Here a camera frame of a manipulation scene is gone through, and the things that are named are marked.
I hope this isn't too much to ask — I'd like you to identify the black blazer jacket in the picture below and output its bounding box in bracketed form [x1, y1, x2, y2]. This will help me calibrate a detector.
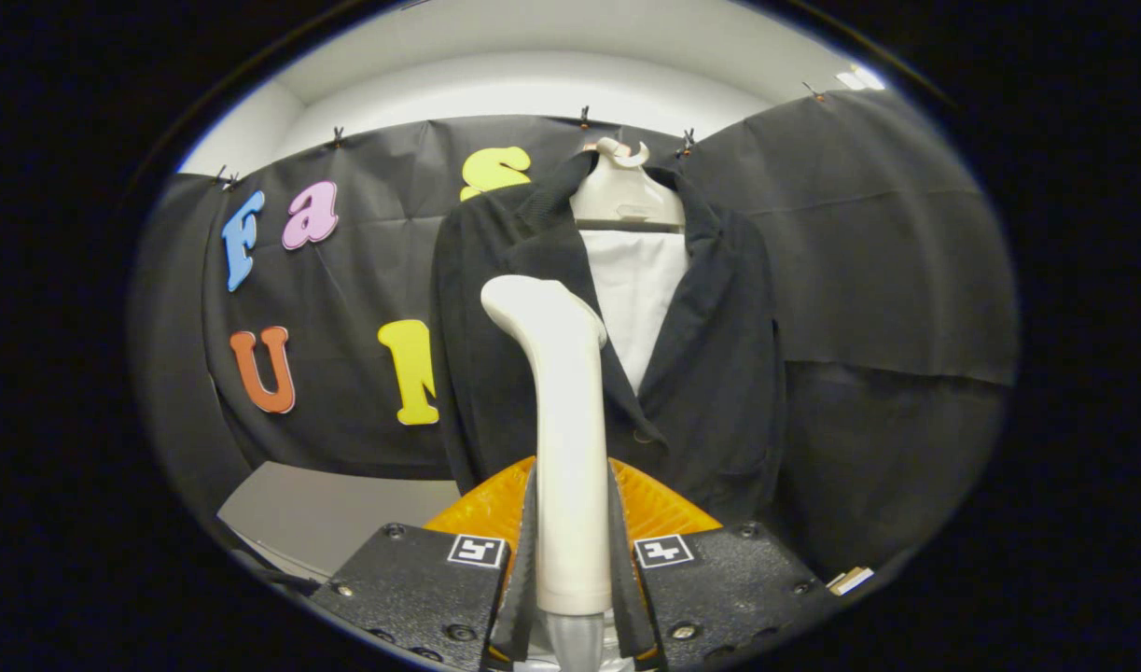
[428, 149, 787, 533]

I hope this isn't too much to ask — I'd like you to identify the black backdrop cloth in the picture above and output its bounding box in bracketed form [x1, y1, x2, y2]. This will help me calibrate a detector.
[127, 89, 1019, 580]

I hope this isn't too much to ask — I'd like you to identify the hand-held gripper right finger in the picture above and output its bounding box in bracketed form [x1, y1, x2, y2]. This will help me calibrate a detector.
[607, 457, 837, 671]

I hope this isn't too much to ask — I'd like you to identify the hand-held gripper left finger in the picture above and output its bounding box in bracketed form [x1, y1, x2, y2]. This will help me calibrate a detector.
[309, 455, 538, 671]

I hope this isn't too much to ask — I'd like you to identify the white plastic hanger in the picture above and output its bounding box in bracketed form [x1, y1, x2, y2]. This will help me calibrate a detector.
[570, 137, 688, 232]

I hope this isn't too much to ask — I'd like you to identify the row of small backdrop clips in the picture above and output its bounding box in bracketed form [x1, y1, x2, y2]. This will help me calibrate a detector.
[214, 82, 825, 188]

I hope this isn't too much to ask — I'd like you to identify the white mannequin torso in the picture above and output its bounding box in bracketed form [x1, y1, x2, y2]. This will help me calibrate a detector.
[579, 229, 692, 393]

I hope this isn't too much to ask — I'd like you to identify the white garment steamer head with hose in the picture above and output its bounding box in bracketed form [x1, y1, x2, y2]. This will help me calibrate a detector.
[480, 274, 618, 672]

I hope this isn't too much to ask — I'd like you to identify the grey cabinet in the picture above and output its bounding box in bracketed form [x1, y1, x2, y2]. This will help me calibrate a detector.
[217, 461, 464, 584]

